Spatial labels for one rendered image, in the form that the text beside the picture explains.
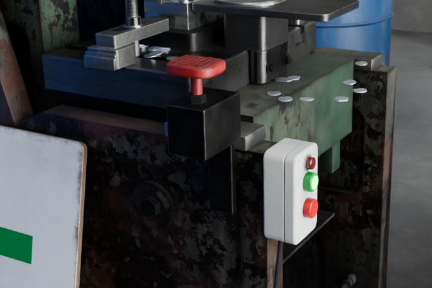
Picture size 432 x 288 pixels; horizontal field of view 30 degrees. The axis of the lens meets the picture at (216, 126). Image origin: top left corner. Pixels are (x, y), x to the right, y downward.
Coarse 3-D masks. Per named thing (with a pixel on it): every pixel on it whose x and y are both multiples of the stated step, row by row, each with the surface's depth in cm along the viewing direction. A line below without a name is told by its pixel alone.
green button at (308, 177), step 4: (308, 172) 112; (312, 172) 112; (308, 176) 112; (312, 176) 111; (304, 180) 112; (308, 180) 111; (304, 184) 112; (308, 184) 111; (304, 188) 112; (308, 188) 112
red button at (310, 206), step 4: (308, 200) 113; (312, 200) 113; (316, 200) 114; (304, 204) 113; (308, 204) 113; (312, 204) 113; (316, 204) 114; (304, 208) 113; (308, 208) 112; (312, 208) 113; (316, 208) 114; (304, 212) 113; (308, 212) 113; (312, 212) 113; (316, 212) 114; (308, 216) 113; (312, 216) 113
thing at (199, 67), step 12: (180, 60) 106; (192, 60) 106; (204, 60) 106; (216, 60) 105; (168, 72) 105; (180, 72) 104; (192, 72) 103; (204, 72) 102; (216, 72) 104; (192, 84) 106
